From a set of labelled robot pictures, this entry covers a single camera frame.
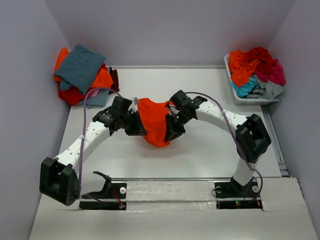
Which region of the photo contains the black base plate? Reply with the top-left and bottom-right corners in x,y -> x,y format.
79,181 -> 127,211
211,181 -> 263,210

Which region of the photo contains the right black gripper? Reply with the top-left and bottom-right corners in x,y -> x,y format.
164,111 -> 192,143

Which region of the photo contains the grey crumpled t shirt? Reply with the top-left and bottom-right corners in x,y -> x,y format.
247,74 -> 285,101

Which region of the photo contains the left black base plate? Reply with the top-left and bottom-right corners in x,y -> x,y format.
79,181 -> 127,211

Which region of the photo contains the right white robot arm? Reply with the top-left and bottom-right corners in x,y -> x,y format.
164,90 -> 272,196

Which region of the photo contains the red crumpled t shirt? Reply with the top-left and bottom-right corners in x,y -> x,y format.
247,46 -> 276,74

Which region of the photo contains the dark maroon t shirt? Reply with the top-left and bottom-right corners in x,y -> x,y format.
107,67 -> 120,92

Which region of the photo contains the pink folded t shirt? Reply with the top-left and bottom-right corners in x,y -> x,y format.
90,89 -> 99,98

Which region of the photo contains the cyan crumpled t shirt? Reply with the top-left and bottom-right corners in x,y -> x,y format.
231,77 -> 258,98

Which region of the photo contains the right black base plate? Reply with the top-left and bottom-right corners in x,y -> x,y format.
211,181 -> 263,210

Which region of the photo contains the red folded t shirt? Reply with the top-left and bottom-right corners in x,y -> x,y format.
58,87 -> 93,106

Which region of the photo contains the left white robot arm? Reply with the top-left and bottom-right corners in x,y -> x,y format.
39,96 -> 147,206

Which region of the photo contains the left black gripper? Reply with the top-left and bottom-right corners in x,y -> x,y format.
120,110 -> 147,136

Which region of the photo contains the white laundry basket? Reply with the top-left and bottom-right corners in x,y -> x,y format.
224,54 -> 281,106

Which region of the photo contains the teal folded t shirt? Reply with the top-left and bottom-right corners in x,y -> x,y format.
54,44 -> 106,94

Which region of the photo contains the orange folded t shirt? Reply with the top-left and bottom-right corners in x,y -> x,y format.
54,47 -> 113,88

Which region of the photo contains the grey-blue bottom t shirt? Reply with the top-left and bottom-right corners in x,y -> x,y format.
86,89 -> 110,109

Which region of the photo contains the orange t shirt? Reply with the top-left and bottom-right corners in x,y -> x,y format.
137,98 -> 171,148
54,47 -> 113,88

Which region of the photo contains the magenta crumpled t shirt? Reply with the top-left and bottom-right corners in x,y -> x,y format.
253,61 -> 287,86

